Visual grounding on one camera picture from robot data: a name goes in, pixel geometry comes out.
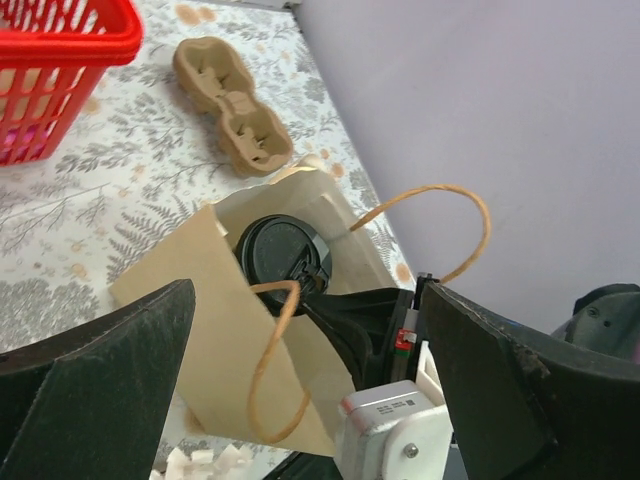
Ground cardboard cup carrier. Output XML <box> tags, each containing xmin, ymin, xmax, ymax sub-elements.
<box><xmin>172</xmin><ymin>37</ymin><xmax>294</xmax><ymax>177</ymax></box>

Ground kraft paper bag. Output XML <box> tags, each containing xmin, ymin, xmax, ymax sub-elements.
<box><xmin>110</xmin><ymin>157</ymin><xmax>395</xmax><ymax>456</ymax></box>

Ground red plastic shopping basket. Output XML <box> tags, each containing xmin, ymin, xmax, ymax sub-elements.
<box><xmin>1</xmin><ymin>0</ymin><xmax>143</xmax><ymax>166</ymax></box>

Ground black lid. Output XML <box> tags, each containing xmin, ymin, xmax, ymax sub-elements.
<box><xmin>234</xmin><ymin>214</ymin><xmax>333</xmax><ymax>316</ymax></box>

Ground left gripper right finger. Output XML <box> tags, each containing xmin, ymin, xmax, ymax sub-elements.
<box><xmin>420</xmin><ymin>283</ymin><xmax>639</xmax><ymax>479</ymax></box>

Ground grey cup of straws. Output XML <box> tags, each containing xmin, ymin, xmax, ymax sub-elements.
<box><xmin>149</xmin><ymin>444</ymin><xmax>254</xmax><ymax>480</ymax></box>

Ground floral table mat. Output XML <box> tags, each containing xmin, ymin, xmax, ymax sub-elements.
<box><xmin>0</xmin><ymin>0</ymin><xmax>416</xmax><ymax>480</ymax></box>

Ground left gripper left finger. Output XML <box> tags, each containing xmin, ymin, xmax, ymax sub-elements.
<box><xmin>1</xmin><ymin>279</ymin><xmax>196</xmax><ymax>479</ymax></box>

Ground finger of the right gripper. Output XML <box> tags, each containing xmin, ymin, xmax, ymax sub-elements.
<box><xmin>301</xmin><ymin>287</ymin><xmax>414</xmax><ymax>390</ymax></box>

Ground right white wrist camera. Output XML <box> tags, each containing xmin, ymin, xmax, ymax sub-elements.
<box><xmin>334</xmin><ymin>341</ymin><xmax>453</xmax><ymax>480</ymax></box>

